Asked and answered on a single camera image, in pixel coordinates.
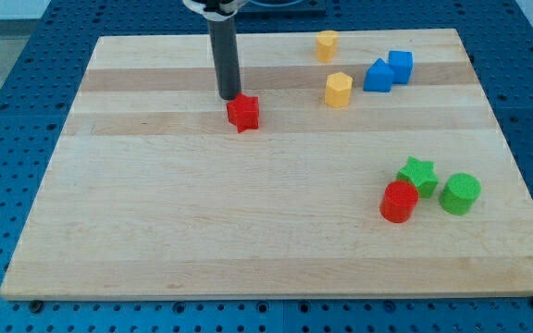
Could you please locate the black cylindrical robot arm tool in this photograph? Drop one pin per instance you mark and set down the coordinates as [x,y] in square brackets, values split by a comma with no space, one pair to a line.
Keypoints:
[220,18]

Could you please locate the red star block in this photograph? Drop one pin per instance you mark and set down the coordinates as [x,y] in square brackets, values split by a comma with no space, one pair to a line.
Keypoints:
[243,112]

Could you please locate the green star block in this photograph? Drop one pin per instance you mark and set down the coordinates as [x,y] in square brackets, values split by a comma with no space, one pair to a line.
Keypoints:
[421,174]

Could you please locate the yellow hexagon block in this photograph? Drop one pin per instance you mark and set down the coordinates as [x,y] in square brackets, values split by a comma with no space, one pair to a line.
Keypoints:
[338,90]

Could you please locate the wooden board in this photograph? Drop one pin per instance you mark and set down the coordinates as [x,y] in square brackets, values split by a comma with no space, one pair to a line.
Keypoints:
[151,194]

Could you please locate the red cylinder block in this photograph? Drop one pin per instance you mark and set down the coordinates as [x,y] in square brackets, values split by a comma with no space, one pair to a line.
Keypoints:
[399,201]

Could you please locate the yellow cylinder block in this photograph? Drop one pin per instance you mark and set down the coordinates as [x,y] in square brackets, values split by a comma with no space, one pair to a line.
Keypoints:
[326,45]

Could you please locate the blue pentagon block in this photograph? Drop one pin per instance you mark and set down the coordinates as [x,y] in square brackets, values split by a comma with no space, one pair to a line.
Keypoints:
[379,77]

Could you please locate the blue cube block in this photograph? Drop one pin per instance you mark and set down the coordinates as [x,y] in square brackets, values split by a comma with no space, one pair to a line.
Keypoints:
[401,63]

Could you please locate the green cylinder block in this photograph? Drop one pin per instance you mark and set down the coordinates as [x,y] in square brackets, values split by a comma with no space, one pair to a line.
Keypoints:
[460,193]

